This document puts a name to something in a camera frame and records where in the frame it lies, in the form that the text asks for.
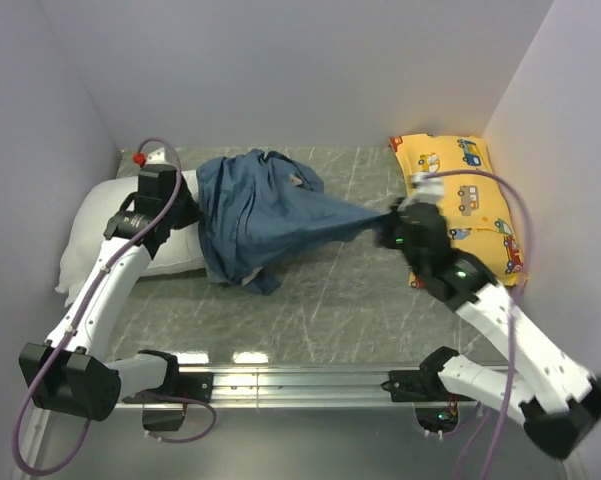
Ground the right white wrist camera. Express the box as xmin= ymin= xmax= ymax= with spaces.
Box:
xmin=407 ymin=172 xmax=445 ymax=205

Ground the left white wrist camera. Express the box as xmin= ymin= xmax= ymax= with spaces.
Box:
xmin=132 ymin=147 xmax=168 ymax=168

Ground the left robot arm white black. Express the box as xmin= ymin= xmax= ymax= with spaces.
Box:
xmin=19 ymin=164 xmax=198 ymax=421

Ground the blue cartoon letter pillowcase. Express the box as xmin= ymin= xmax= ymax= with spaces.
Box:
xmin=196 ymin=149 xmax=388 ymax=295

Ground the aluminium mounting rail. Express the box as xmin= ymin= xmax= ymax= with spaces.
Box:
xmin=33 ymin=364 xmax=531 ymax=411

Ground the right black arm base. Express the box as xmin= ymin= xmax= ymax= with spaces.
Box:
xmin=383 ymin=345 xmax=461 ymax=434

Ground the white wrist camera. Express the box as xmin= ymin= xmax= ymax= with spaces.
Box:
xmin=132 ymin=147 xmax=168 ymax=168
xmin=407 ymin=172 xmax=445 ymax=205

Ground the yellow car print pillow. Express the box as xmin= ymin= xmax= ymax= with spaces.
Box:
xmin=389 ymin=134 xmax=524 ymax=287

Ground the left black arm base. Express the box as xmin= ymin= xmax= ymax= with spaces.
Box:
xmin=120 ymin=371 xmax=218 ymax=444

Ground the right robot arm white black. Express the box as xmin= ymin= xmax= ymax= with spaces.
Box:
xmin=379 ymin=198 xmax=601 ymax=460

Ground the white pillow insert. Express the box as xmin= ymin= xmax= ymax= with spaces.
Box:
xmin=54 ymin=169 xmax=207 ymax=307

